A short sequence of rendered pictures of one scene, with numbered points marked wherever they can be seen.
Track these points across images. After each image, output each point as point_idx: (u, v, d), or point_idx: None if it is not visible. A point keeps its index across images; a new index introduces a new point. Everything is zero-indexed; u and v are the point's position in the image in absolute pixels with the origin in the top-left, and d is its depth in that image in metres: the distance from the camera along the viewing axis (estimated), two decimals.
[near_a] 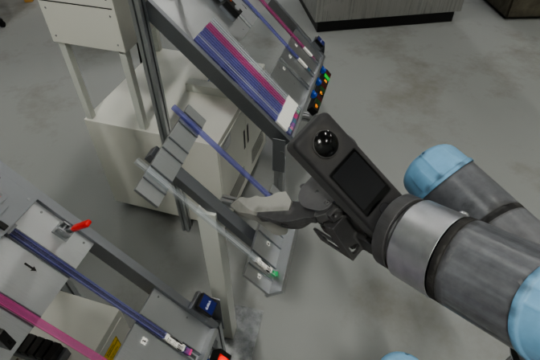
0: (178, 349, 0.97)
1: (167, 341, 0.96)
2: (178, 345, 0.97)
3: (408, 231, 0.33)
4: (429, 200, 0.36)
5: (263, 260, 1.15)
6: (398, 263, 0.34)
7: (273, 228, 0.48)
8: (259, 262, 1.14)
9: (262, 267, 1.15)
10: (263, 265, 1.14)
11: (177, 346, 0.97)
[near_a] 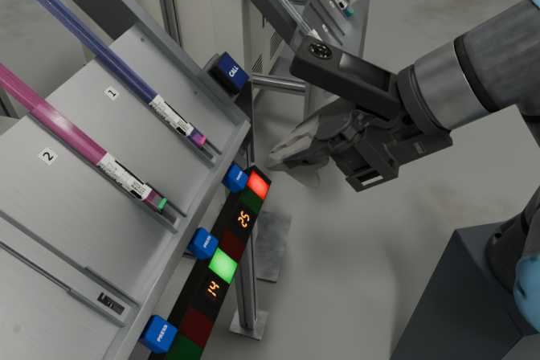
0: (180, 129, 0.51)
1: (158, 108, 0.50)
2: (180, 122, 0.51)
3: (427, 65, 0.36)
4: None
5: (321, 38, 0.69)
6: (438, 93, 0.35)
7: (305, 179, 0.49)
8: (317, 36, 0.68)
9: None
10: None
11: (177, 122, 0.51)
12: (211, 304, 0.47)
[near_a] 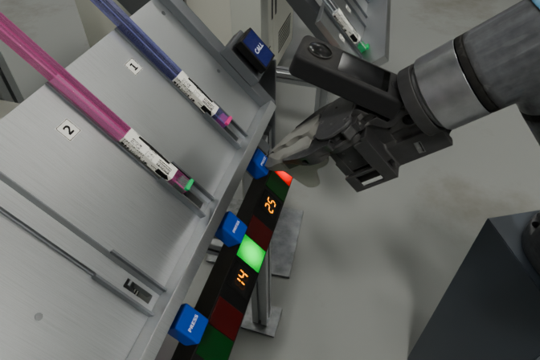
0: (205, 108, 0.48)
1: (182, 84, 0.47)
2: (205, 100, 0.48)
3: (427, 65, 0.36)
4: None
5: (345, 18, 0.65)
6: (438, 93, 0.35)
7: (305, 179, 0.49)
8: (342, 15, 0.64)
9: (344, 30, 0.66)
10: (348, 23, 0.65)
11: (202, 100, 0.47)
12: (240, 294, 0.44)
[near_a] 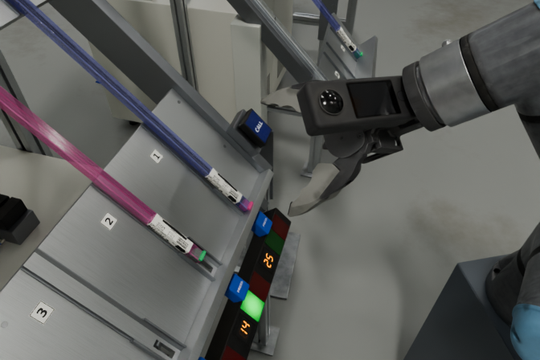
0: (231, 197, 0.59)
1: (213, 180, 0.57)
2: (231, 191, 0.58)
3: (442, 90, 0.37)
4: (421, 59, 0.39)
5: None
6: (456, 115, 0.38)
7: (332, 194, 0.50)
8: None
9: None
10: None
11: (229, 192, 0.58)
12: (243, 342, 0.53)
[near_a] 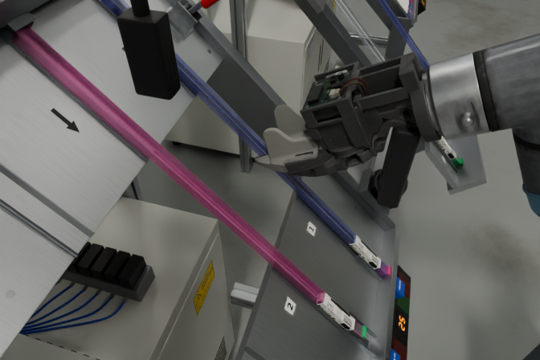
0: (372, 263, 0.58)
1: (357, 247, 0.57)
2: (373, 257, 0.58)
3: None
4: (447, 138, 0.39)
5: (444, 138, 0.75)
6: None
7: (284, 115, 0.49)
8: (443, 138, 0.74)
9: (443, 149, 0.75)
10: (447, 145, 0.74)
11: (371, 259, 0.58)
12: None
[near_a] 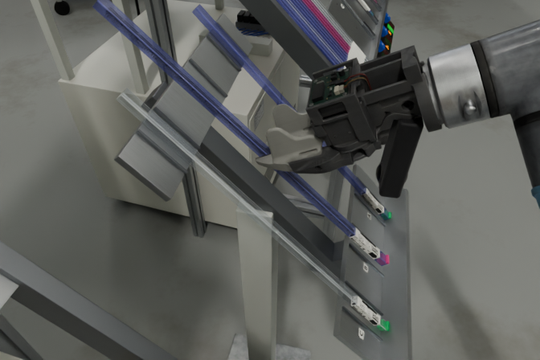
0: (372, 254, 0.60)
1: (358, 239, 0.58)
2: (373, 248, 0.59)
3: None
4: (449, 127, 0.40)
5: (365, 303, 0.61)
6: None
7: (283, 114, 0.49)
8: (361, 305, 0.60)
9: (363, 316, 0.61)
10: (367, 312, 0.60)
11: (371, 249, 0.59)
12: None
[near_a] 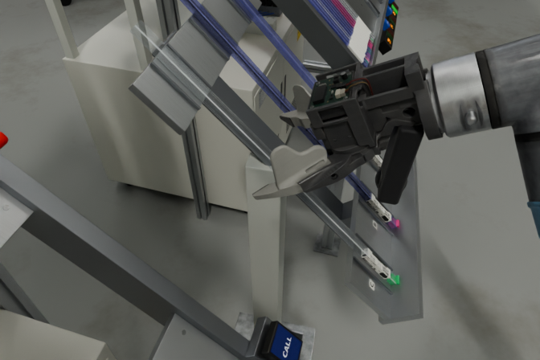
0: (385, 217, 0.69)
1: (374, 203, 0.67)
2: (385, 212, 0.69)
3: None
4: (450, 136, 0.40)
5: (375, 255, 0.61)
6: None
7: (302, 94, 0.51)
8: (371, 257, 0.60)
9: (373, 268, 0.61)
10: (378, 264, 0.60)
11: (384, 213, 0.68)
12: None
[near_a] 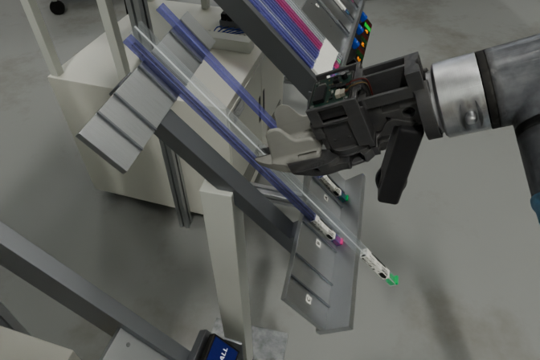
0: (329, 235, 0.76)
1: (317, 223, 0.74)
2: (329, 231, 0.75)
3: None
4: (450, 136, 0.40)
5: (374, 255, 0.61)
6: None
7: (284, 115, 0.49)
8: (370, 257, 0.60)
9: (372, 269, 0.61)
10: (377, 264, 0.60)
11: (328, 231, 0.75)
12: None
